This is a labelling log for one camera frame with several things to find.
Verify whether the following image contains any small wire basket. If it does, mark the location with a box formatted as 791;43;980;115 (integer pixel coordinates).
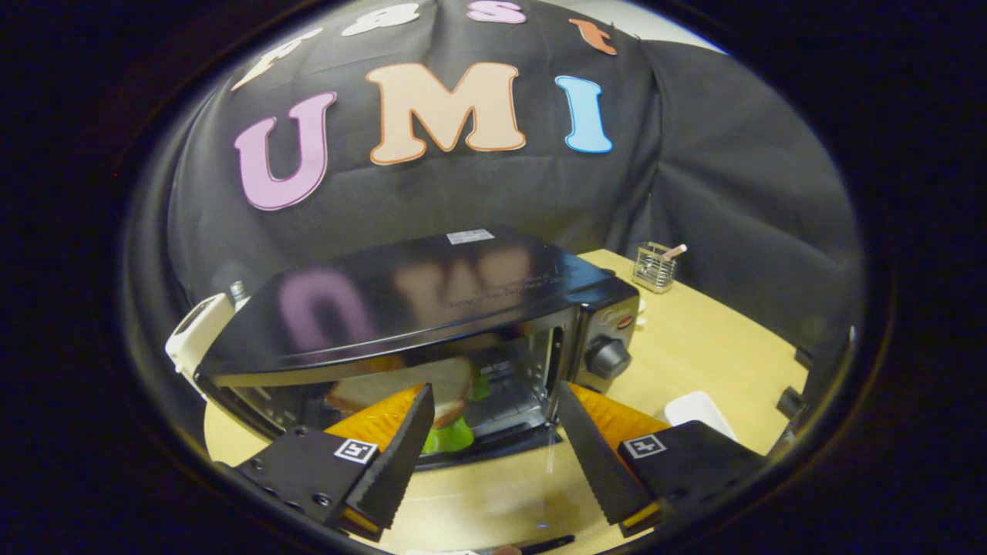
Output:
633;241;688;294

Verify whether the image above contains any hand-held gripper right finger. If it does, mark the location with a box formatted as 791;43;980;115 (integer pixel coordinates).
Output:
555;381;770;539

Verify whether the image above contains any white rectangular plate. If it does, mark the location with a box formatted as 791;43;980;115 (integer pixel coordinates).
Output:
664;390;738;441

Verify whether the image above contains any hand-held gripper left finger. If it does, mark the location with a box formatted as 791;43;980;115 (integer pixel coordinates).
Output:
231;382;436;543

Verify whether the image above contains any white bread lettuce sandwich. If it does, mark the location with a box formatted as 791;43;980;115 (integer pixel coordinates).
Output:
325;356;494;456

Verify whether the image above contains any black toaster oven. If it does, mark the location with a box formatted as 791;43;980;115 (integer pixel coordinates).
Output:
193;226;642;553

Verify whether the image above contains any white pop-up toaster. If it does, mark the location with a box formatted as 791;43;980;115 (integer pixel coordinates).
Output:
164;292;236;384

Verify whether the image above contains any black backdrop cloth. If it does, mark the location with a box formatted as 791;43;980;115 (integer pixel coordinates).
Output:
123;0;864;363

